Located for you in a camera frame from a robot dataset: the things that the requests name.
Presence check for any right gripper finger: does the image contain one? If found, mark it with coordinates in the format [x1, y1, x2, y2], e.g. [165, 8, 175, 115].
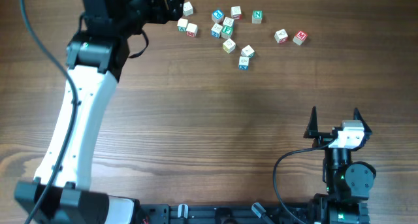
[303, 106, 319, 138]
[353, 108, 373, 136]

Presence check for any block with red M side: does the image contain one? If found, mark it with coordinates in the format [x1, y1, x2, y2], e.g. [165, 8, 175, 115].
[186, 23, 199, 37]

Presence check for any white block red picture side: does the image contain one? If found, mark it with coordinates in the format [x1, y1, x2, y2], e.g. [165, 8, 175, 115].
[274, 29, 288, 44]

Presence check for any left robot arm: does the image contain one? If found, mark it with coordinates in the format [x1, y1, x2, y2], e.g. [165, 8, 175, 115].
[14, 0, 185, 223]

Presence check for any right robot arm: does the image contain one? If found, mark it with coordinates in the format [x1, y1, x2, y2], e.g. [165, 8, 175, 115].
[304, 107, 377, 223]

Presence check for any plain white wooden block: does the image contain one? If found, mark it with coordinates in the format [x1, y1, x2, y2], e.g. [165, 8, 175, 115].
[183, 1, 194, 16]

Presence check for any block with green letter side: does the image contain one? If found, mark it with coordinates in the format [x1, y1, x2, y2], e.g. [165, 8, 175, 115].
[177, 18, 189, 32]

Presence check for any blue letter P block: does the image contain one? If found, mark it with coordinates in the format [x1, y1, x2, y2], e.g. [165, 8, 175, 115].
[212, 9, 225, 24]

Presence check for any green letter F block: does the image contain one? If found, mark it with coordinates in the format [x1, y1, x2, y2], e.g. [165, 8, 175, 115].
[221, 25, 233, 39]

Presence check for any yellow bordered block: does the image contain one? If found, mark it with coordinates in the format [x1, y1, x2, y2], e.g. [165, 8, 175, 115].
[223, 39, 236, 54]

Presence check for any green letter N block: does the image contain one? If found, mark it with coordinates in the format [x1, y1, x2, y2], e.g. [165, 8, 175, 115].
[252, 10, 263, 24]

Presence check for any white block green N side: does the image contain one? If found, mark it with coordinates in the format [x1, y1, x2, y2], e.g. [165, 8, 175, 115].
[241, 45, 255, 58]

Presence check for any block with blue X side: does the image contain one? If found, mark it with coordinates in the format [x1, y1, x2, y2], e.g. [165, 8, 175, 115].
[238, 56, 249, 70]

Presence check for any red letter M block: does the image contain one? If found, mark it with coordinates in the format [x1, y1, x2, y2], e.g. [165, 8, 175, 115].
[293, 31, 308, 46]

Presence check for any right black cable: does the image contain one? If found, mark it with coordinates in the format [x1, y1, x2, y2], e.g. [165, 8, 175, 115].
[272, 138, 337, 224]

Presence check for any black cable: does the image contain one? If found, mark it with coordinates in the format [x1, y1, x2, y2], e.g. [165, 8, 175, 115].
[18, 0, 82, 224]
[272, 138, 337, 224]

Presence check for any left black cable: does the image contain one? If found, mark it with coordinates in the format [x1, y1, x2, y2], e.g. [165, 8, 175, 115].
[18, 0, 82, 224]

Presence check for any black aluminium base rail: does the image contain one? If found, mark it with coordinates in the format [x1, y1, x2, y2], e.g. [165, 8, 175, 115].
[138, 202, 370, 224]

